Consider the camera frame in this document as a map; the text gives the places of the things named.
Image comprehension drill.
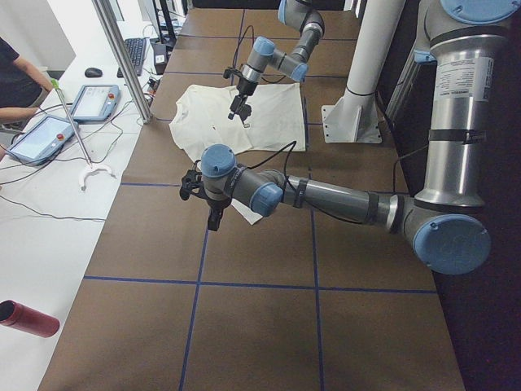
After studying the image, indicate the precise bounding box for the red cylindrical bottle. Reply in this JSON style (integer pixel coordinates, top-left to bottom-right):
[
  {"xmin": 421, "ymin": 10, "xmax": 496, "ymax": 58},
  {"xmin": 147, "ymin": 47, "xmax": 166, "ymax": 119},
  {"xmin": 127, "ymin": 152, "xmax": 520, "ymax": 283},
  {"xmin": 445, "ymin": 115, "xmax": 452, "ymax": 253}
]
[{"xmin": 1, "ymin": 300, "xmax": 60, "ymax": 338}]

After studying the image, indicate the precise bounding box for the cream long-sleeve cat shirt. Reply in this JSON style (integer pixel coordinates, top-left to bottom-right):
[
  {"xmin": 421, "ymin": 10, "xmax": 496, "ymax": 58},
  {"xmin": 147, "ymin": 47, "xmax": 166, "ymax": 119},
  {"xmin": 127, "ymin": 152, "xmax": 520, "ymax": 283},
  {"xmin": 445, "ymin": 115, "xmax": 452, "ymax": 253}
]
[{"xmin": 168, "ymin": 83, "xmax": 307, "ymax": 226}]

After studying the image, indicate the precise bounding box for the metal rod white hook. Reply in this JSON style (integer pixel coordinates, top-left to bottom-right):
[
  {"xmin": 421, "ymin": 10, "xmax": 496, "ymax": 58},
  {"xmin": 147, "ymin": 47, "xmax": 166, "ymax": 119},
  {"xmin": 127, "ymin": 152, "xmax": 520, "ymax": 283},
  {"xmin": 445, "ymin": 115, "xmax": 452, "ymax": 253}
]
[{"xmin": 50, "ymin": 78, "xmax": 115, "ymax": 191}]

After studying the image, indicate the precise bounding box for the far blue teach pendant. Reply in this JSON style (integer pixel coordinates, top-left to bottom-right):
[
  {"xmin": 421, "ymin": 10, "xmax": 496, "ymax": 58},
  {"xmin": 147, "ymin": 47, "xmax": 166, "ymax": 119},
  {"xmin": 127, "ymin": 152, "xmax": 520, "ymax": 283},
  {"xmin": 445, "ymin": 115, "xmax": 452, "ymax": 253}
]
[{"xmin": 70, "ymin": 85, "xmax": 120, "ymax": 124}]

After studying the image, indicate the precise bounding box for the white camera post base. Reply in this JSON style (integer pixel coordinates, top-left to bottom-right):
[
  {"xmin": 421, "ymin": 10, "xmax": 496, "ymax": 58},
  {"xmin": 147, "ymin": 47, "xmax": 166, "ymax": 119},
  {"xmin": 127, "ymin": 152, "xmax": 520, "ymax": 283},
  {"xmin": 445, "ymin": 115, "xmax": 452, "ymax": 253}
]
[{"xmin": 322, "ymin": 0, "xmax": 405, "ymax": 143}]

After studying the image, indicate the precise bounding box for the black keyboard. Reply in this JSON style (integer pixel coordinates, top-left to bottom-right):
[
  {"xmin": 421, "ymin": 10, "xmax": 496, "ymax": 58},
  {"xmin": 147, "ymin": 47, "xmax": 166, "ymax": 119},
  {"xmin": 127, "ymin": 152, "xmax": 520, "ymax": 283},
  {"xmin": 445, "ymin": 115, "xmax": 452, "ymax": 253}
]
[{"xmin": 124, "ymin": 37, "xmax": 147, "ymax": 77}]

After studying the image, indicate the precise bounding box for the aluminium frame post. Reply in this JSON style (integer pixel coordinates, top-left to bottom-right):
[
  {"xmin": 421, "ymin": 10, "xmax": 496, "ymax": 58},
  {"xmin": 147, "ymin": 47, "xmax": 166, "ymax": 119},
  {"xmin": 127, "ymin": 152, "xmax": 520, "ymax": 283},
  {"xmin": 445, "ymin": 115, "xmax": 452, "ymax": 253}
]
[{"xmin": 92, "ymin": 0, "xmax": 152, "ymax": 124}]

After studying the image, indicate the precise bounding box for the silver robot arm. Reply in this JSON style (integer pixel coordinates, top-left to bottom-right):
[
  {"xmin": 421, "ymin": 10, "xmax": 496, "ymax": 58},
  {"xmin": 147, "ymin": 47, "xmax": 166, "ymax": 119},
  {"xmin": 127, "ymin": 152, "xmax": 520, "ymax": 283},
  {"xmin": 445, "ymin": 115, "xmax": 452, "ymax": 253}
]
[
  {"xmin": 193, "ymin": 1, "xmax": 520, "ymax": 275},
  {"xmin": 223, "ymin": 1, "xmax": 325, "ymax": 122}
]

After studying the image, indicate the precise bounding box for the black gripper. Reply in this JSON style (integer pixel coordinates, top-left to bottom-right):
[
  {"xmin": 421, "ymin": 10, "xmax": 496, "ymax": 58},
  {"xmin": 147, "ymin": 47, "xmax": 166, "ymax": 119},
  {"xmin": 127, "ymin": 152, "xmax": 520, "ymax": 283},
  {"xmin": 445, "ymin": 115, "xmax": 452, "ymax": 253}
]
[
  {"xmin": 207, "ymin": 198, "xmax": 226, "ymax": 231},
  {"xmin": 228, "ymin": 77, "xmax": 255, "ymax": 120}
]

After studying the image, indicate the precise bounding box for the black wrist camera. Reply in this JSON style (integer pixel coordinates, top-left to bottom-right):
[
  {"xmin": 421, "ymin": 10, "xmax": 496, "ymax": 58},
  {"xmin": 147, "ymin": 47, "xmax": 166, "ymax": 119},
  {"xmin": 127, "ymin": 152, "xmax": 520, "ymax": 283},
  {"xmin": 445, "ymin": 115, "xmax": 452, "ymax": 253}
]
[
  {"xmin": 179, "ymin": 169, "xmax": 206, "ymax": 200},
  {"xmin": 223, "ymin": 67, "xmax": 243, "ymax": 80}
]

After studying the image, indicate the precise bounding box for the blue teach pendant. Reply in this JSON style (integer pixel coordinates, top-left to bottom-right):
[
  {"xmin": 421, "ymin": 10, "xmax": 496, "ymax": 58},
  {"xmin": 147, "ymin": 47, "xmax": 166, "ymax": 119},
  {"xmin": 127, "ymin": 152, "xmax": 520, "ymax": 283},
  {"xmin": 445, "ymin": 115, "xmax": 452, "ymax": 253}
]
[
  {"xmin": 7, "ymin": 115, "xmax": 74, "ymax": 165},
  {"xmin": 70, "ymin": 85, "xmax": 120, "ymax": 124}
]

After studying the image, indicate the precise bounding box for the near blue teach pendant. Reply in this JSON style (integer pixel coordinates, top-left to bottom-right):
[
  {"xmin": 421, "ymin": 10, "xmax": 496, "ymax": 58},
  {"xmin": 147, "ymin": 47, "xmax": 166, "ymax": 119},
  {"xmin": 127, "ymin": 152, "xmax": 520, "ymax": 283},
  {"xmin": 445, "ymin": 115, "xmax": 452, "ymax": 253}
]
[{"xmin": 7, "ymin": 115, "xmax": 74, "ymax": 165}]

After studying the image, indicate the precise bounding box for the seated person black shirt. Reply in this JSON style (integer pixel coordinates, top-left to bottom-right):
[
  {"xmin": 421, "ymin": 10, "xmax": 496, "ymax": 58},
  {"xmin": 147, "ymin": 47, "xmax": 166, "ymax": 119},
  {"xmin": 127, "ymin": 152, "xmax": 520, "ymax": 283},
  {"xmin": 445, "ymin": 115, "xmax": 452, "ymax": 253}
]
[{"xmin": 0, "ymin": 39, "xmax": 54, "ymax": 130}]

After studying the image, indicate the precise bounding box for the black computer mouse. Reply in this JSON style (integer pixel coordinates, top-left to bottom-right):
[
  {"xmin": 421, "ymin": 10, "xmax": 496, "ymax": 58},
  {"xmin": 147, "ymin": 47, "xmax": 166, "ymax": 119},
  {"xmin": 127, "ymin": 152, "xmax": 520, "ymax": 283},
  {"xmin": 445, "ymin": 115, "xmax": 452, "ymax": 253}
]
[{"xmin": 84, "ymin": 67, "xmax": 103, "ymax": 78}]

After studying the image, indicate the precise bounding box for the black box white label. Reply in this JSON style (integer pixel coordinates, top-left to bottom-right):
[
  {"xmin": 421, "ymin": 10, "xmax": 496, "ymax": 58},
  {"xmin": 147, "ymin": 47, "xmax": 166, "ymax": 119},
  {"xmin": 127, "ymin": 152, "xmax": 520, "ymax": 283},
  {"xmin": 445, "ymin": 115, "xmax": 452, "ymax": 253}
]
[{"xmin": 151, "ymin": 43, "xmax": 169, "ymax": 75}]

